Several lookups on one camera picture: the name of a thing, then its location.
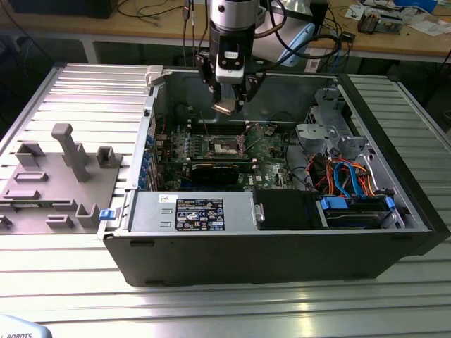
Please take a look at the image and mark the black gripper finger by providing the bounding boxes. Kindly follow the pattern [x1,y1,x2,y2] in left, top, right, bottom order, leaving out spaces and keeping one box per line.
[195,50,224,105]
[233,71,268,113]

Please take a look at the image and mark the silver CPU chip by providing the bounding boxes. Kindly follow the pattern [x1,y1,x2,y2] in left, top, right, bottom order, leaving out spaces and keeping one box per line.
[210,99,236,116]

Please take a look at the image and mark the metal locking lever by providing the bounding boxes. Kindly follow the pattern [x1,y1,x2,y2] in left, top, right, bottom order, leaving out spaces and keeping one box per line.
[199,111,212,141]

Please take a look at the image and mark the metal socket cover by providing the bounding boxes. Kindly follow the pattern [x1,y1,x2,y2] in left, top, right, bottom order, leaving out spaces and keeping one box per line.
[236,125,257,158]

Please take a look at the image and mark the CPU socket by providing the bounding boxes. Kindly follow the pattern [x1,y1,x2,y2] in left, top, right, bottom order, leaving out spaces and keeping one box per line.
[207,135,248,158]

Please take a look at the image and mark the copper CPU cooler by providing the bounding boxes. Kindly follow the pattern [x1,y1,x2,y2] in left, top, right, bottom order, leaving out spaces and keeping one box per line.
[357,9,381,35]

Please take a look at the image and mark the white case latch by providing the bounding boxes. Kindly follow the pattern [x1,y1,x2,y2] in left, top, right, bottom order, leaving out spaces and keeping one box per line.
[145,65,166,88]

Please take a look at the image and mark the green motherboard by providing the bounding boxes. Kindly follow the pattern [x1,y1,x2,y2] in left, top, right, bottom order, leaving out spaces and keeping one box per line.
[154,121,309,193]

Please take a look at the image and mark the wooden workbench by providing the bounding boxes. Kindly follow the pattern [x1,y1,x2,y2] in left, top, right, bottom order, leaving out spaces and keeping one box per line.
[0,0,451,64]

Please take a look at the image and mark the silver drive cage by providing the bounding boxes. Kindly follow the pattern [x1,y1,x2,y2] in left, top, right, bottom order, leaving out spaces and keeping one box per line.
[295,86,380,166]

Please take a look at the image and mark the tall black box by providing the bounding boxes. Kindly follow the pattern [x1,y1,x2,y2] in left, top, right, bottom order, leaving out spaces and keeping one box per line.
[309,0,329,42]

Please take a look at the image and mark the black graphics card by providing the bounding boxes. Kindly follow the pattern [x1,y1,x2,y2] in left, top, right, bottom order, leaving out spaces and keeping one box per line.
[190,162,241,187]

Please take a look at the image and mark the small electronic module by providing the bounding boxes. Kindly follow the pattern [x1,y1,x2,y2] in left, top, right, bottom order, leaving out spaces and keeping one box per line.
[378,12,405,36]

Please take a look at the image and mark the grey power supply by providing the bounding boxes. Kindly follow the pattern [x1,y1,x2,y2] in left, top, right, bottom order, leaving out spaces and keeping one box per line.
[125,189,257,234]

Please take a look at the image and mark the wide black box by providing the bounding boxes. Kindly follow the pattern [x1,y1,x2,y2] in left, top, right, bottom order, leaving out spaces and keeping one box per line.
[6,0,114,19]

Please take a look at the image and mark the hard disk in blue carrier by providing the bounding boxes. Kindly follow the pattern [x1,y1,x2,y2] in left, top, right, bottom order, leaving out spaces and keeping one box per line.
[314,195,396,230]

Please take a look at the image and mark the black PC case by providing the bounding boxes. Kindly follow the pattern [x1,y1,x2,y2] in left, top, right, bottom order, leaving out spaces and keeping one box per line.
[97,65,451,288]

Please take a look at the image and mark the blue box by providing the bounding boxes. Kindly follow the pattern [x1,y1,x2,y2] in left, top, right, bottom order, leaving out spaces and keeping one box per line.
[393,0,440,10]

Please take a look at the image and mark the white paper sheets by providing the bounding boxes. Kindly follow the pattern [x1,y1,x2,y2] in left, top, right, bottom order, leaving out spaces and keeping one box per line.
[408,19,450,38]

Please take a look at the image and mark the grey parts rack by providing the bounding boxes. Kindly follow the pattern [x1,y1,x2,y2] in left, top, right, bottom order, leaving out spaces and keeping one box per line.
[0,123,125,236]

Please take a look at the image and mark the green RAM stick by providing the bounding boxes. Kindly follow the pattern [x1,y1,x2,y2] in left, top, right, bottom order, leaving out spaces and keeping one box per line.
[10,201,54,209]

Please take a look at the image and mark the pale blue teach pendant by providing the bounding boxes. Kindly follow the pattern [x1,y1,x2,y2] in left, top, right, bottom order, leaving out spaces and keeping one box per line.
[0,313,54,338]

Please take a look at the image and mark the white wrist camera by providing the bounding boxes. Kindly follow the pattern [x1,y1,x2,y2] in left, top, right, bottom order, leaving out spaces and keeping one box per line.
[214,50,247,85]

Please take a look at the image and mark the blue cable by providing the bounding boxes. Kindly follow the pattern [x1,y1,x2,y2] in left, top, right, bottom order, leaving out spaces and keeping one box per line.
[334,30,348,70]

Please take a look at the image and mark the blue data wire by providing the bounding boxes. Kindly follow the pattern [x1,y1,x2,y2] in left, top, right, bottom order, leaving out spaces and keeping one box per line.
[333,161,366,198]

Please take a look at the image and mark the orange wire bundle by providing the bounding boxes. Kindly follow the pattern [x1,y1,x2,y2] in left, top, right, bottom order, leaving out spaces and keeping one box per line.
[309,156,387,197]

